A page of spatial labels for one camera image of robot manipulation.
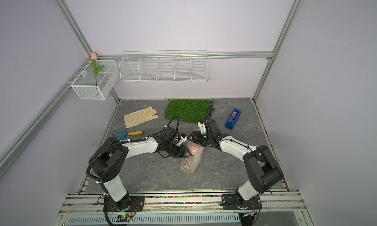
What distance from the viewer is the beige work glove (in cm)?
108

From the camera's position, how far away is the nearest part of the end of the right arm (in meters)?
0.66

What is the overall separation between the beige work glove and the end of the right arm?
42 cm
